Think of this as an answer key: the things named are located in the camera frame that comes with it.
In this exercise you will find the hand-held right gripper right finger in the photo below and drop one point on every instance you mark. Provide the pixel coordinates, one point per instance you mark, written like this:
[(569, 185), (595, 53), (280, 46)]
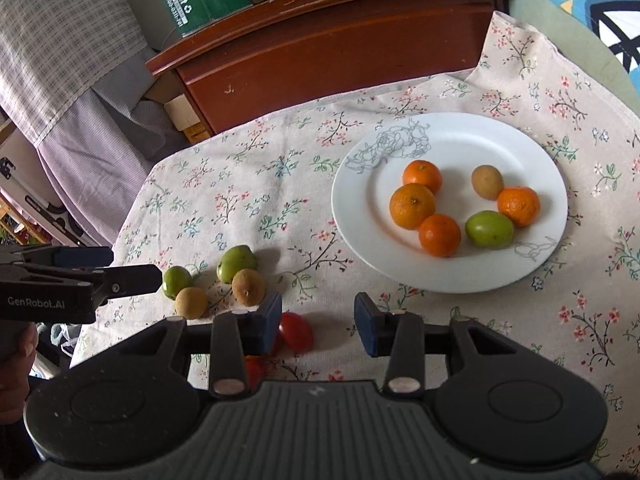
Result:
[(367, 325)]

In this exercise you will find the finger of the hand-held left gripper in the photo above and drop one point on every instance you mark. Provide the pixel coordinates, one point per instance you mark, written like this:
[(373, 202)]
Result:
[(85, 256), (135, 280)]

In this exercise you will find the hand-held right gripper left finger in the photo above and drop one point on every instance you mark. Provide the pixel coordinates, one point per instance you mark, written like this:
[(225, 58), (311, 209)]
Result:
[(271, 322)]

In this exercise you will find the red cherry tomato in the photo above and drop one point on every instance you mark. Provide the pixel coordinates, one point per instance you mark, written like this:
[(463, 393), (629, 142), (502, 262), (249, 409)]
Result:
[(254, 372), (297, 331)]

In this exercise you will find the brown longan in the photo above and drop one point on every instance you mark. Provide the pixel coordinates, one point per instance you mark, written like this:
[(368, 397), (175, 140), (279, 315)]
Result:
[(248, 287), (191, 302), (487, 181)]

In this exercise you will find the small green jujube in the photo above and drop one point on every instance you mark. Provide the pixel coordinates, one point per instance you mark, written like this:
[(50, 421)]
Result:
[(177, 282)]

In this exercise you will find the white plate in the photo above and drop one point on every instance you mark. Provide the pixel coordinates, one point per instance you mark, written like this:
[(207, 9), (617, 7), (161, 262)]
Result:
[(400, 260)]

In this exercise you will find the small orange mandarin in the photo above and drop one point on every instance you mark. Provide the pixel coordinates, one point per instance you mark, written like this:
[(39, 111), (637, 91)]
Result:
[(519, 205), (423, 176), (440, 235)]

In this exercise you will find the large yellowish orange mandarin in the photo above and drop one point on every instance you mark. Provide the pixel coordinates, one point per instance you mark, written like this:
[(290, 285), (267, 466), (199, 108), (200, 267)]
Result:
[(412, 206)]

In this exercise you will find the large green jujube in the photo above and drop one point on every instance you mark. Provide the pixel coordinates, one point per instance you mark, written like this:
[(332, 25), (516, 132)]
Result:
[(489, 229)]

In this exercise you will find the person's left hand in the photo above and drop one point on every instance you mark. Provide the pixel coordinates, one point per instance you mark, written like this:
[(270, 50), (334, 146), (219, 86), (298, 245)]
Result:
[(15, 385)]

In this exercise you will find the clear plastic bag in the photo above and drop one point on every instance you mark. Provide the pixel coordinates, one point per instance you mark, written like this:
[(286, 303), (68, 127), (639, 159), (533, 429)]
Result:
[(55, 335)]

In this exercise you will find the lavender cloth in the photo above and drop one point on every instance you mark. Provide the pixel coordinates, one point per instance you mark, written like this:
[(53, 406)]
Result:
[(95, 160)]

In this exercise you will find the floral tablecloth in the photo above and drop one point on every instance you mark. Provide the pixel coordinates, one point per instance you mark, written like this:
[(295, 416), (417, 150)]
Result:
[(300, 200)]

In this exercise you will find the small cardboard box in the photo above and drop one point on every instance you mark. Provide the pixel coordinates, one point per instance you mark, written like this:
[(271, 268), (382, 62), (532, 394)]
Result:
[(182, 110)]

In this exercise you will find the grey checked cloth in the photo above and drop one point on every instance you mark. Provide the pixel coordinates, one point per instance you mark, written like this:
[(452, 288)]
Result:
[(60, 35)]

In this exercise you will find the brown wooden nightstand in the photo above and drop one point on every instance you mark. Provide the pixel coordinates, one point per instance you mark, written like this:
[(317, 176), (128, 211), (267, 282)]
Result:
[(350, 50)]

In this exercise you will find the olive green cushion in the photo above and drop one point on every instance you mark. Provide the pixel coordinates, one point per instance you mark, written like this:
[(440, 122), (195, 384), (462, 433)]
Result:
[(560, 35)]

